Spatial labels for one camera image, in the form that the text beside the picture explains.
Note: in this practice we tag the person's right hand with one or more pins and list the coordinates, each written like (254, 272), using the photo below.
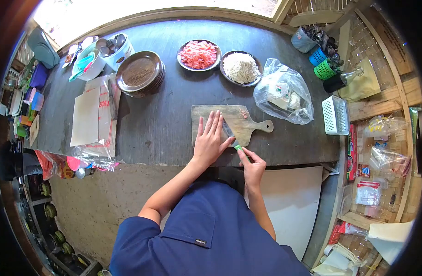
(254, 169)

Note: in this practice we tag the person's left hand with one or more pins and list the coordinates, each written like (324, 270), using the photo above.
(208, 143)

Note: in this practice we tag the person's left middle finger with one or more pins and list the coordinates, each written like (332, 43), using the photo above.
(215, 121)

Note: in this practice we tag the person's left little finger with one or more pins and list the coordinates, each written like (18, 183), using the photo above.
(200, 127)

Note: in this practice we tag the person's left thumb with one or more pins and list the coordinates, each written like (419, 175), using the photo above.
(228, 142)

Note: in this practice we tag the person's right index finger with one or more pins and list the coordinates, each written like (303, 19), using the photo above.
(243, 158)

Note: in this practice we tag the person's right thumb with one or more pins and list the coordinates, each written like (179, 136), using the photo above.
(254, 154)

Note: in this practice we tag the person's left ring finger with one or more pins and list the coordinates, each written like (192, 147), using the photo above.
(208, 121)

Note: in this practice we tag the person's left index finger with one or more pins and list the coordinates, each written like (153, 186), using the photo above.
(219, 125)

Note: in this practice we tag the wooden cutting board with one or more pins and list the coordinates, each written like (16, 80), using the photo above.
(231, 122)

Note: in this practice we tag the plate of white grated food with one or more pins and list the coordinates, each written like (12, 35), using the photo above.
(241, 68)

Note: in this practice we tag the plate of pink chopped food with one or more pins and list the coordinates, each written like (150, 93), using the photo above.
(198, 54)

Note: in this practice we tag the clear plastic bag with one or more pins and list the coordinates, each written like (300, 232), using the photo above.
(283, 93)

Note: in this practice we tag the stack of brown plates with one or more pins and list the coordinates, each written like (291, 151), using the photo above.
(140, 73)

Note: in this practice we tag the person's body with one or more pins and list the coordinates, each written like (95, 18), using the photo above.
(204, 234)

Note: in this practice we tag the white perforated basket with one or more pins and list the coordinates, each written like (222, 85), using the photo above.
(335, 115)

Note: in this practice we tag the stack of paper wrappers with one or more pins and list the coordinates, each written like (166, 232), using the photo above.
(97, 114)

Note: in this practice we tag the black bottle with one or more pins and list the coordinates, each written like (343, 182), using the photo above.
(335, 82)

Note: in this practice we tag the green utensil basket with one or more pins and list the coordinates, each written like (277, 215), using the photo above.
(324, 70)

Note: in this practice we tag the white container of spoons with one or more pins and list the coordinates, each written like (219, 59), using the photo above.
(117, 50)

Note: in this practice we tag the blue utensil basket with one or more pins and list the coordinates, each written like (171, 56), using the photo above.
(317, 57)

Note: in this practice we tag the grey cup of cutlery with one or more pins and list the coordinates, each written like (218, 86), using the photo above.
(302, 40)

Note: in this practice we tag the plastic bag with pink items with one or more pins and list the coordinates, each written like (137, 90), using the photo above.
(79, 160)

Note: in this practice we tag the bamboo shelf with packets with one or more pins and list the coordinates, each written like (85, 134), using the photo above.
(380, 165)

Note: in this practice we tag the white bowl with teal utensils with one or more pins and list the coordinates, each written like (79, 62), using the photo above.
(88, 64)

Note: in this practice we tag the shelf with colourful containers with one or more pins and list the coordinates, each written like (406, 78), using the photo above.
(24, 103)

